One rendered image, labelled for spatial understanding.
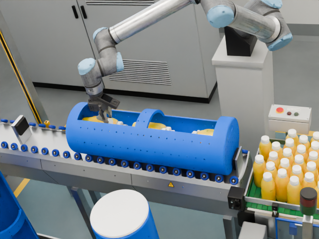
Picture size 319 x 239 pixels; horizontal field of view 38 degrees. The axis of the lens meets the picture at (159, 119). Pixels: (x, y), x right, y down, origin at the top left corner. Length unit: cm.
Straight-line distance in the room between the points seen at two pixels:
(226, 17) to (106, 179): 111
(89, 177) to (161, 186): 45
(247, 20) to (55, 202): 223
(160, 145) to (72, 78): 267
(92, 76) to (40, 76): 281
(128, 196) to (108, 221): 16
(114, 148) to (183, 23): 174
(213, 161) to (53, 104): 294
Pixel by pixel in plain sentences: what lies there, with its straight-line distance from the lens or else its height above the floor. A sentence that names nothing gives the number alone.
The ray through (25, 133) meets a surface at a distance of 297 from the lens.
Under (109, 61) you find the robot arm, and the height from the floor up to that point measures 152.
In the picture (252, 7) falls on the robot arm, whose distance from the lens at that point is 278.
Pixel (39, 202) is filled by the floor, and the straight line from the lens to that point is 393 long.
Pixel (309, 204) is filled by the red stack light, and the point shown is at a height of 123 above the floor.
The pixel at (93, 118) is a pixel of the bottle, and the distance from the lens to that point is 253.
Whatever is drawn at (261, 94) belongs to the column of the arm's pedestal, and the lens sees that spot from 299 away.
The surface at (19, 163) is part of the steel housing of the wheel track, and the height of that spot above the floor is 85.
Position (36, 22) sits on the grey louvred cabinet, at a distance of 464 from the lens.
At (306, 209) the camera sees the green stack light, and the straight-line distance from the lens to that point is 190.
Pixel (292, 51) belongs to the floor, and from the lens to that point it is 494.
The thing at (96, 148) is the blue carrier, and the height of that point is 110.
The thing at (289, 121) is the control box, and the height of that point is 108.
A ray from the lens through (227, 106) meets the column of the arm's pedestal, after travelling 312.
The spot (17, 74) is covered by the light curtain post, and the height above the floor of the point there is 119.
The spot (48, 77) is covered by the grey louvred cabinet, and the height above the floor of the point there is 18.
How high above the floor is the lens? 268
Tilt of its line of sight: 39 degrees down
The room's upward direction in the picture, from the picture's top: 14 degrees counter-clockwise
